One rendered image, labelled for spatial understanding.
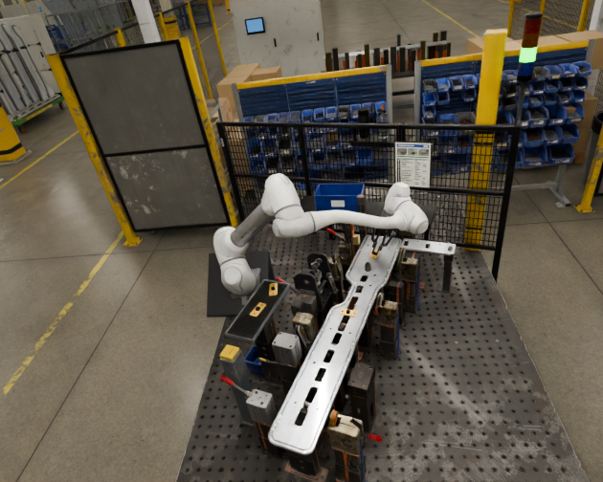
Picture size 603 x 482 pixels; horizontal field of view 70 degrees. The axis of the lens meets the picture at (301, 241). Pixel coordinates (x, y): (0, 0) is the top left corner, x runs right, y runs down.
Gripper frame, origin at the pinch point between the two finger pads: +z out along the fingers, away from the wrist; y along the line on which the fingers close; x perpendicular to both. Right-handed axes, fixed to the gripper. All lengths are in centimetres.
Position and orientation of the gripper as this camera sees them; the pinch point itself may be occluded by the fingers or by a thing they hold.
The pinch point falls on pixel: (376, 248)
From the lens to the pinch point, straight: 239.6
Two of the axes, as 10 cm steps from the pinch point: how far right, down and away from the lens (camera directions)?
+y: 9.0, 3.9, -2.0
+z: -2.0, 7.7, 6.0
